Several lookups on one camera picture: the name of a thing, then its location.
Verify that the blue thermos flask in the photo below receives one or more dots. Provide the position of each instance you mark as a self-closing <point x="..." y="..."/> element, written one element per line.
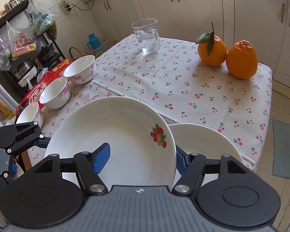
<point x="93" y="42"/>

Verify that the white fruit plate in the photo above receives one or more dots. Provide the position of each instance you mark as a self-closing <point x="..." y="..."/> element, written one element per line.
<point x="142" y="148"/>

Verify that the white floral bowl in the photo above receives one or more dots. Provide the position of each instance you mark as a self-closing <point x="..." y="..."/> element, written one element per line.
<point x="81" y="70"/>
<point x="56" y="94"/>

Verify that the black storage rack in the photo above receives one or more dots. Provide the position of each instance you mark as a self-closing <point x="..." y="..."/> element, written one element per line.
<point x="11" y="92"/>

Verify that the green floor mat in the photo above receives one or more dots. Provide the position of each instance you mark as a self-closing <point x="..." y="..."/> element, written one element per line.
<point x="281" y="149"/>

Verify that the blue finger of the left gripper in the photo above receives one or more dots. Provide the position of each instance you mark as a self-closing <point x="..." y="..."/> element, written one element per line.
<point x="41" y="142"/>
<point x="18" y="138"/>

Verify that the bumpy orange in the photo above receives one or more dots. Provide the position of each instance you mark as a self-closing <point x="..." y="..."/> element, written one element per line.
<point x="241" y="60"/>

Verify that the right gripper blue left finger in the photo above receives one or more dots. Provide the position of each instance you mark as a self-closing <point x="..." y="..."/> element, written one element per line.
<point x="88" y="167"/>

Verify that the plastic bag of goods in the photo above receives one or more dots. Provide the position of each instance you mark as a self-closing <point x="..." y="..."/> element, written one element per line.
<point x="41" y="17"/>

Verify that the orange with leaf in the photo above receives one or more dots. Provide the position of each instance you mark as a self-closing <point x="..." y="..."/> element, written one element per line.
<point x="211" y="49"/>

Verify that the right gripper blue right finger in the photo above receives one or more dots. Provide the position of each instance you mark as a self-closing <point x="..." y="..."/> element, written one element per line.
<point x="190" y="167"/>

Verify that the glass water mug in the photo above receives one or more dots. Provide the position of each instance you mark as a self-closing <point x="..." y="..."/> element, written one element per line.
<point x="146" y="32"/>

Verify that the white base cabinets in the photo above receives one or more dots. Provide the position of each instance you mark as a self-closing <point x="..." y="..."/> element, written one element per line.
<point x="264" y="23"/>

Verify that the red printed carton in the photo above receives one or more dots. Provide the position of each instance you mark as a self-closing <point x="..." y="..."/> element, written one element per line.
<point x="34" y="94"/>

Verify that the large white plate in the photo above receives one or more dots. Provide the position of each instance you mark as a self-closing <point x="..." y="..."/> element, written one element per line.
<point x="193" y="138"/>

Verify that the cherry print tablecloth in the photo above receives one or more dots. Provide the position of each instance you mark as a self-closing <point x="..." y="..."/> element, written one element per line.
<point x="176" y="84"/>

